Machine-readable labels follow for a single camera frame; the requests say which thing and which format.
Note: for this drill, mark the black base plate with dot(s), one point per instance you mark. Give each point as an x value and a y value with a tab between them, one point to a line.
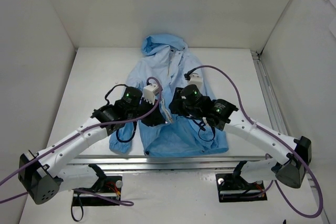
108	190
232	189

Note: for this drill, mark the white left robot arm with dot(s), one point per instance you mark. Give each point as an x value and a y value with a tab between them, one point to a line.
47	172

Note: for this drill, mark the aluminium side rail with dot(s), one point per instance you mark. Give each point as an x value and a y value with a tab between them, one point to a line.
276	117

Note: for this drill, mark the light blue hooded jacket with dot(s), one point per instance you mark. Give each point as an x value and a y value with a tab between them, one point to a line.
167	58

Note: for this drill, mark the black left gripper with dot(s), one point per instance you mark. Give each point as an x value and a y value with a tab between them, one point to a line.
151	114

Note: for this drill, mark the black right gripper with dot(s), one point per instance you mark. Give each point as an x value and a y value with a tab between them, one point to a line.
176	106

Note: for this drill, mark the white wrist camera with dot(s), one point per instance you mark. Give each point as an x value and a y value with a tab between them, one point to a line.
194	79
150	92

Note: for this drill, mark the aluminium front rail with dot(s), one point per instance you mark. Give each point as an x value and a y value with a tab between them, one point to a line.
143	165

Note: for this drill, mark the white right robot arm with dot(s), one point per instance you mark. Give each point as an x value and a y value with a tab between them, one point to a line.
290	157

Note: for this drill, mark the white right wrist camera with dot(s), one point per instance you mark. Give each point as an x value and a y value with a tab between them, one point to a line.
194	79

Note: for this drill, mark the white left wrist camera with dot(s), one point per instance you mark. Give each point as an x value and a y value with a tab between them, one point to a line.
150	92

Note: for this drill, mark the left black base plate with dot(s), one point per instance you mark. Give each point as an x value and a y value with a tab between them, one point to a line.
108	190

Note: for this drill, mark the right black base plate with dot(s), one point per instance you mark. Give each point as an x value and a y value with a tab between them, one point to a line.
232	189

